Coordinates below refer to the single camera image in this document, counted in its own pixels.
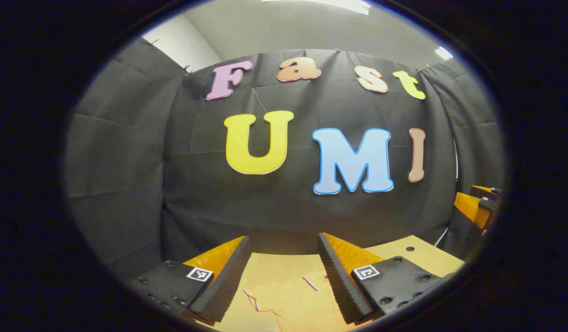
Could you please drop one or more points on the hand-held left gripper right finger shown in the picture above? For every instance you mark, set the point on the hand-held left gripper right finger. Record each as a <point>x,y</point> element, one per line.
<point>339,286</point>

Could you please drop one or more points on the black backdrop cloth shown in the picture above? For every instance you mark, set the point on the black backdrop cloth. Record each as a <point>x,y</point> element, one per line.
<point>196,184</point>

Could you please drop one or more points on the ceiling light panel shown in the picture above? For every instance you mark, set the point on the ceiling light panel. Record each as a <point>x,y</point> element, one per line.
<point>444,53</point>

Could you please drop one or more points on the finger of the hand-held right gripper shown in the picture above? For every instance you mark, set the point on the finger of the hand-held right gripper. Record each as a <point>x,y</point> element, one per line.
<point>468,207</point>
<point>484,190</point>

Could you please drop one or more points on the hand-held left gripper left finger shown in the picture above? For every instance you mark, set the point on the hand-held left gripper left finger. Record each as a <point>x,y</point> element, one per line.
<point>226,286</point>

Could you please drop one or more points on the orange T-shirt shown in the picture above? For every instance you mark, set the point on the orange T-shirt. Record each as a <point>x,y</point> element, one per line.
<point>293,304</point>

